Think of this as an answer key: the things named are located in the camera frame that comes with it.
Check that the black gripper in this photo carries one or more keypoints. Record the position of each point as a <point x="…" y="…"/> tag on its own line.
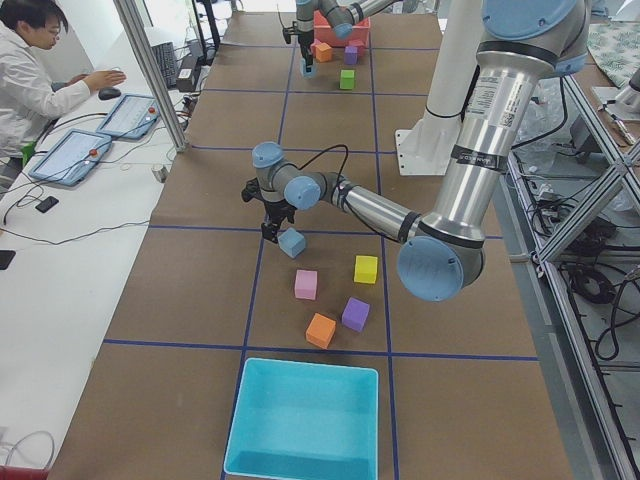
<point x="276" y="208"/>
<point x="304" y="38"/>

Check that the light blue block arm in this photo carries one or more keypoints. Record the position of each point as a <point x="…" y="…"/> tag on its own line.
<point x="292" y="242"/>
<point x="307" y="70"/>

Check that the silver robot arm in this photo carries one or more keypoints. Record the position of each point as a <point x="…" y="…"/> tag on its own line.
<point x="341" y="20"/>
<point x="493" y="55"/>

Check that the orange foam block right side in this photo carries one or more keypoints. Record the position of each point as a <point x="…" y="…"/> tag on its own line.
<point x="323" y="52"/>

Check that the orange foam block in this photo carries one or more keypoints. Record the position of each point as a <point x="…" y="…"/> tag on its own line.
<point x="323" y="52"/>
<point x="320" y="331"/>

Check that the purple foam block right side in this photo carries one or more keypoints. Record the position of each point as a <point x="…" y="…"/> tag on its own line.
<point x="351" y="55"/>

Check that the purple foam block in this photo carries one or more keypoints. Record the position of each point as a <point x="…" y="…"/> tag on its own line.
<point x="355" y="314"/>
<point x="351" y="55"/>

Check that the green foam block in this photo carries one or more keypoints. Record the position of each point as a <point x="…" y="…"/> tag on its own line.
<point x="347" y="79"/>

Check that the light pink foam block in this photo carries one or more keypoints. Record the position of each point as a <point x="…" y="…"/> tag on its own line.
<point x="306" y="284"/>

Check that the yellow foam block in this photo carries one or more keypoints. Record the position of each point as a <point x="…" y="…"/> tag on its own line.
<point x="365" y="269"/>

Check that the orange foam block left side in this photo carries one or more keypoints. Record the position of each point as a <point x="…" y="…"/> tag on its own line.
<point x="320" y="331"/>

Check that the purple foam block left side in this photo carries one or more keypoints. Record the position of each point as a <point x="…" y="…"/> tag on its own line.
<point x="355" y="314"/>

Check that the black keyboard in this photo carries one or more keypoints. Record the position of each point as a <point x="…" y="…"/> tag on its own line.
<point x="166" y="60"/>

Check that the far teach pendant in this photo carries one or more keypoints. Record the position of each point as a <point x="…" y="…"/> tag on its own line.
<point x="130" y="118"/>

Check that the teach pendant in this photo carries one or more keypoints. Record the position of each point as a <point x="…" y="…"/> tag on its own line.
<point x="130" y="118"/>
<point x="71" y="159"/>

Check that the light blue plastic bin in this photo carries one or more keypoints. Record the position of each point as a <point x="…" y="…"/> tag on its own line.
<point x="299" y="420"/>

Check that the black computer mouse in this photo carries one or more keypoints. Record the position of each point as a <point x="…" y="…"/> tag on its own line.
<point x="108" y="93"/>

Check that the near teach pendant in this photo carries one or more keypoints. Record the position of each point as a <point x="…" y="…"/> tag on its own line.
<point x="71" y="159"/>

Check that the black smartphone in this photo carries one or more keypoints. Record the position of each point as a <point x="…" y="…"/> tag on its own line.
<point x="46" y="204"/>

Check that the seated person white coat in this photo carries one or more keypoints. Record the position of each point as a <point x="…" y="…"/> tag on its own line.
<point x="30" y="100"/>

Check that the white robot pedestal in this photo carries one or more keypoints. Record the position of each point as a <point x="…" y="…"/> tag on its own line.
<point x="440" y="100"/>

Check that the aluminium frame post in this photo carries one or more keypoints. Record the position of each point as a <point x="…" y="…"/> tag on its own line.
<point x="136" y="34"/>

